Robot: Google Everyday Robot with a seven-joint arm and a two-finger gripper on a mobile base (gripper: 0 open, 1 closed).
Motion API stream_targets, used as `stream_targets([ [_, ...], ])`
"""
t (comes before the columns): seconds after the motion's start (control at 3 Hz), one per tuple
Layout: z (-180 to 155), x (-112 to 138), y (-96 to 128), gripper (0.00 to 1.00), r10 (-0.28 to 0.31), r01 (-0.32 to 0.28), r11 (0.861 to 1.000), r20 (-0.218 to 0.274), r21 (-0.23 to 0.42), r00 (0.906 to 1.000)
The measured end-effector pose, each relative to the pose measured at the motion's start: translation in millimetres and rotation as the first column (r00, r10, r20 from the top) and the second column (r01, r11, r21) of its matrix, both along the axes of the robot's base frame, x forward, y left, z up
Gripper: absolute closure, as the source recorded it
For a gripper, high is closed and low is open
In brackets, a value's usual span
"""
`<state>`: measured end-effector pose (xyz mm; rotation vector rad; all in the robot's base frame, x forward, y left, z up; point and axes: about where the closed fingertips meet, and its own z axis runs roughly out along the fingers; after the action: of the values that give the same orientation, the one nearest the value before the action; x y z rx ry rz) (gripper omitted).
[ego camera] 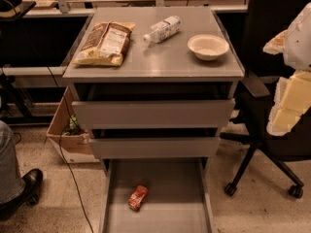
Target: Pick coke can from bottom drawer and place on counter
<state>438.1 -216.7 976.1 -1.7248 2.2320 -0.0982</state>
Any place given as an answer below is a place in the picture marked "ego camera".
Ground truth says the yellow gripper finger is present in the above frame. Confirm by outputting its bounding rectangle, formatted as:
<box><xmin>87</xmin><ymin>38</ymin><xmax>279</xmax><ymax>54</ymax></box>
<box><xmin>266</xmin><ymin>106</ymin><xmax>301</xmax><ymax>136</ymax></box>
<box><xmin>262</xmin><ymin>30</ymin><xmax>287</xmax><ymax>55</ymax></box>

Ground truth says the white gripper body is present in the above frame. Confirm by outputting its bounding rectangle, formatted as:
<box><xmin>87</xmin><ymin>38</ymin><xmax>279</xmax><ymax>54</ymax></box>
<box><xmin>274</xmin><ymin>71</ymin><xmax>311</xmax><ymax>115</ymax></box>

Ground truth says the red coke can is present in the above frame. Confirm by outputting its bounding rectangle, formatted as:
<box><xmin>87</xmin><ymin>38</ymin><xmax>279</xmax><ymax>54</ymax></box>
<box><xmin>128</xmin><ymin>184</ymin><xmax>148</xmax><ymax>211</ymax></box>

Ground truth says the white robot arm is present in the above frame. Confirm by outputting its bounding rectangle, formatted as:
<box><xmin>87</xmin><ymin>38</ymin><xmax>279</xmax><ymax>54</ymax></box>
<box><xmin>263</xmin><ymin>3</ymin><xmax>311</xmax><ymax>136</ymax></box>

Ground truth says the grey top drawer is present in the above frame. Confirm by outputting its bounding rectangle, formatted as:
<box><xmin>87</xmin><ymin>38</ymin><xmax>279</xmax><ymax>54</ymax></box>
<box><xmin>72</xmin><ymin>100</ymin><xmax>234</xmax><ymax>129</ymax></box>

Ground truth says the grey drawer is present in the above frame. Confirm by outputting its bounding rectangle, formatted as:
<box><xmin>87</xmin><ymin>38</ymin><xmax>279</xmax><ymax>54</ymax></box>
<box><xmin>98</xmin><ymin>158</ymin><xmax>216</xmax><ymax>233</ymax></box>
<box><xmin>89</xmin><ymin>137</ymin><xmax>220</xmax><ymax>159</ymax></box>
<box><xmin>72</xmin><ymin>100</ymin><xmax>234</xmax><ymax>129</ymax></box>

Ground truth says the grey drawer cabinet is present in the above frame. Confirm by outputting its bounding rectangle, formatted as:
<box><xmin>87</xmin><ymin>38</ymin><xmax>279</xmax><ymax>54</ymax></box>
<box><xmin>62</xmin><ymin>6</ymin><xmax>246</xmax><ymax>233</ymax></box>

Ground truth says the grey bottom drawer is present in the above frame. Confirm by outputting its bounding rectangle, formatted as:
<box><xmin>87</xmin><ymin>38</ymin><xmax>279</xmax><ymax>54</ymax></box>
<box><xmin>98</xmin><ymin>158</ymin><xmax>216</xmax><ymax>233</ymax></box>

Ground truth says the grey middle drawer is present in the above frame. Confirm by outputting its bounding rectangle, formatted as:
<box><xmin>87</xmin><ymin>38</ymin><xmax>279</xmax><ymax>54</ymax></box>
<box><xmin>89</xmin><ymin>137</ymin><xmax>220</xmax><ymax>159</ymax></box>

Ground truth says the black office chair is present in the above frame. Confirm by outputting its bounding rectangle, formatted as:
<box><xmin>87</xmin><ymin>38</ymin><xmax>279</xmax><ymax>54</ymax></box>
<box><xmin>217</xmin><ymin>0</ymin><xmax>311</xmax><ymax>199</ymax></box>

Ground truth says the white paper bowl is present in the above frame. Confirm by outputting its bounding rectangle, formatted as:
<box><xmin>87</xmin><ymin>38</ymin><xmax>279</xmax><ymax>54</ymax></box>
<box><xmin>188</xmin><ymin>34</ymin><xmax>229</xmax><ymax>61</ymax></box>

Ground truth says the clear plastic water bottle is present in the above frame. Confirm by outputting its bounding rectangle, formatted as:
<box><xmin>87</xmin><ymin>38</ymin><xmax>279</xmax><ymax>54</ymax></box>
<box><xmin>143</xmin><ymin>16</ymin><xmax>182</xmax><ymax>44</ymax></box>

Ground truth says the brown chip bag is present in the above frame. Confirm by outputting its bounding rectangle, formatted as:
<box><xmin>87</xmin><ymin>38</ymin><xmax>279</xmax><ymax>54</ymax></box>
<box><xmin>73</xmin><ymin>21</ymin><xmax>135</xmax><ymax>67</ymax></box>

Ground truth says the cardboard box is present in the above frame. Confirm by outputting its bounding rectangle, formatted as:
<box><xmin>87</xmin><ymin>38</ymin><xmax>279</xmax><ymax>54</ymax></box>
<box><xmin>47</xmin><ymin>87</ymin><xmax>96</xmax><ymax>164</ymax></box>

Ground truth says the black leather shoe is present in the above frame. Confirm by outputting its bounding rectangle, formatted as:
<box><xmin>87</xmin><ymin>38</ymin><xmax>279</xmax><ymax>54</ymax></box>
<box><xmin>0</xmin><ymin>169</ymin><xmax>43</xmax><ymax>220</ymax></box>

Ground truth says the blue jeans leg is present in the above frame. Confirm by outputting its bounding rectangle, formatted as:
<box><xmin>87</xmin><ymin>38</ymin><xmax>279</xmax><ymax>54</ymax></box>
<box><xmin>0</xmin><ymin>121</ymin><xmax>25</xmax><ymax>204</ymax></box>

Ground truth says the black cable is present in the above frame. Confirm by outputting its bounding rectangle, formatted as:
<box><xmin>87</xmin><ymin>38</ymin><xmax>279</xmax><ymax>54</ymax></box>
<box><xmin>45</xmin><ymin>65</ymin><xmax>95</xmax><ymax>233</ymax></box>

